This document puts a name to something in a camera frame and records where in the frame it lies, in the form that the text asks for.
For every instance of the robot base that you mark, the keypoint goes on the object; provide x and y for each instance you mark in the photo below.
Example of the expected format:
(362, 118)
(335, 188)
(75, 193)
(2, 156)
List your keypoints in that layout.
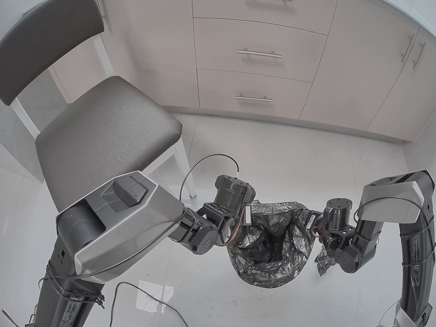
(402, 320)

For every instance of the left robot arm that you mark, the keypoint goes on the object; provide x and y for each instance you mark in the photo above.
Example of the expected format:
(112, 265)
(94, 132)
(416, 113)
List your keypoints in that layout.
(129, 223)

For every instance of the grey padded white-legged chair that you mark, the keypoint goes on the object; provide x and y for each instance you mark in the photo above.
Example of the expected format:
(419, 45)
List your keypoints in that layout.
(102, 131)

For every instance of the beige cabinet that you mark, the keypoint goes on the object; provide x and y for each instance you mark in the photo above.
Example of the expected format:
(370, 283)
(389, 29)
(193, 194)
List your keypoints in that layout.
(272, 22)

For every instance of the black plastic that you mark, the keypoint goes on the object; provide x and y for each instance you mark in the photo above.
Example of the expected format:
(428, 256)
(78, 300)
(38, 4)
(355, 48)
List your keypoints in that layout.
(322, 264)

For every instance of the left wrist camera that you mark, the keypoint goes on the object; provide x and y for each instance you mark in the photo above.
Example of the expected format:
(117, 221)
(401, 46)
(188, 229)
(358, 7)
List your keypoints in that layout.
(248, 193)

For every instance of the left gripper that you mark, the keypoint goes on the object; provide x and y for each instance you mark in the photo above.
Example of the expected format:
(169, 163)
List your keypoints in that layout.
(247, 216)

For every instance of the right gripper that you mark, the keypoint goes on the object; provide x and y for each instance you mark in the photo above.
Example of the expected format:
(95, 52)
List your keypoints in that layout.
(315, 221)

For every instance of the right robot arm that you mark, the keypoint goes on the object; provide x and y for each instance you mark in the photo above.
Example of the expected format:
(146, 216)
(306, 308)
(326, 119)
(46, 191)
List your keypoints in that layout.
(391, 199)

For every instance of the black plastic bag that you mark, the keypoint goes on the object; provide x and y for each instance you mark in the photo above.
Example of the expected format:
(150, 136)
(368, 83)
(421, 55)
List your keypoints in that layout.
(269, 274)

